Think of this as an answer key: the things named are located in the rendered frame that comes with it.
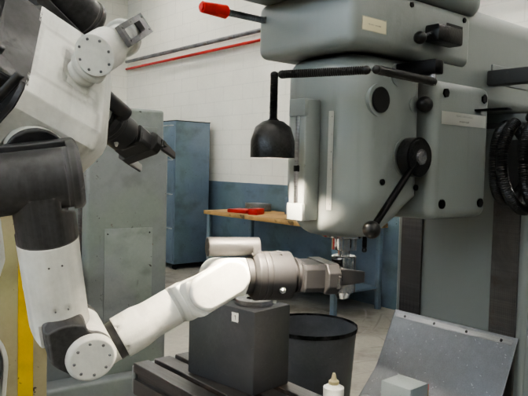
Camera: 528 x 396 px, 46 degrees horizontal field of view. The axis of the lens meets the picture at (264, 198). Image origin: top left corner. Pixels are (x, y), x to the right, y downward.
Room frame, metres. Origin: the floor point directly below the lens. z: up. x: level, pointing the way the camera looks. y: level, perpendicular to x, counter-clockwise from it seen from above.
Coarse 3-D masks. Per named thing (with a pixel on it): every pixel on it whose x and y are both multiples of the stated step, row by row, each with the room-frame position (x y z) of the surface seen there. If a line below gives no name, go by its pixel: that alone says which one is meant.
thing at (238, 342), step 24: (216, 312) 1.42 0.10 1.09; (240, 312) 1.37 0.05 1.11; (264, 312) 1.36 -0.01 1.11; (288, 312) 1.42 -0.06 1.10; (192, 336) 1.47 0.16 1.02; (216, 336) 1.42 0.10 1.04; (240, 336) 1.36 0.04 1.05; (264, 336) 1.36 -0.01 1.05; (288, 336) 1.42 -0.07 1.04; (192, 360) 1.47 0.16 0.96; (216, 360) 1.42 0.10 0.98; (240, 360) 1.36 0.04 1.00; (264, 360) 1.36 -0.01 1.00; (240, 384) 1.36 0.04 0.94; (264, 384) 1.36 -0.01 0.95
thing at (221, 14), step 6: (204, 6) 1.06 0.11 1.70; (210, 6) 1.07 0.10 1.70; (216, 6) 1.08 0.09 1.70; (222, 6) 1.08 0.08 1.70; (228, 6) 1.09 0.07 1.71; (204, 12) 1.07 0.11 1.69; (210, 12) 1.07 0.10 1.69; (216, 12) 1.08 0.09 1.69; (222, 12) 1.08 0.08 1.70; (228, 12) 1.09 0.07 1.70; (234, 12) 1.11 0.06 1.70; (240, 12) 1.12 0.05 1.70; (240, 18) 1.12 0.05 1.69; (246, 18) 1.13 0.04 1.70; (252, 18) 1.13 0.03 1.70; (258, 18) 1.14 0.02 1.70; (264, 18) 1.15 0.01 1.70
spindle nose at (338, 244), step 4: (332, 240) 1.15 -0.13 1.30; (336, 240) 1.14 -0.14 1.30; (340, 240) 1.14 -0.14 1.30; (344, 240) 1.14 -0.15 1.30; (348, 240) 1.14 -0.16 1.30; (352, 240) 1.14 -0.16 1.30; (356, 240) 1.15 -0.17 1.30; (332, 244) 1.15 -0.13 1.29; (336, 244) 1.14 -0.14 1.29; (340, 244) 1.14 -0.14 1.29; (344, 244) 1.14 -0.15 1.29; (348, 244) 1.14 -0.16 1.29; (352, 244) 1.14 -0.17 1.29; (356, 244) 1.15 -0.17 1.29; (332, 248) 1.15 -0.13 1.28; (336, 248) 1.14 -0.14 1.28; (340, 248) 1.14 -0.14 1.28; (344, 248) 1.14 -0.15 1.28; (348, 248) 1.14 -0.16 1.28; (352, 248) 1.14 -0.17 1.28; (356, 248) 1.15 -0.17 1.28
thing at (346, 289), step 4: (340, 264) 1.14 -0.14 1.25; (344, 264) 1.14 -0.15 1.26; (348, 264) 1.14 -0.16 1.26; (352, 264) 1.14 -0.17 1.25; (340, 268) 1.14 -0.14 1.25; (344, 268) 1.14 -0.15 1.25; (348, 268) 1.14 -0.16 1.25; (352, 268) 1.14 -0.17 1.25; (352, 284) 1.14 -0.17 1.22; (344, 288) 1.14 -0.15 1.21; (348, 288) 1.14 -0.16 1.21; (352, 288) 1.14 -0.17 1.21; (340, 292) 1.14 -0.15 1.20; (344, 292) 1.14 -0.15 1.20; (348, 292) 1.14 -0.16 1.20; (352, 292) 1.14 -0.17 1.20
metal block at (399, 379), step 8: (392, 376) 1.07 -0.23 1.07; (400, 376) 1.07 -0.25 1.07; (384, 384) 1.05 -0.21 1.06; (392, 384) 1.03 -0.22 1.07; (400, 384) 1.03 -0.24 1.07; (408, 384) 1.03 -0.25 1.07; (416, 384) 1.03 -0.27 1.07; (424, 384) 1.03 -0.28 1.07; (384, 392) 1.04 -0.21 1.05; (392, 392) 1.03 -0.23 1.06; (400, 392) 1.02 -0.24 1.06; (408, 392) 1.01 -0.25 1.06; (416, 392) 1.02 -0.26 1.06; (424, 392) 1.03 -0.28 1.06
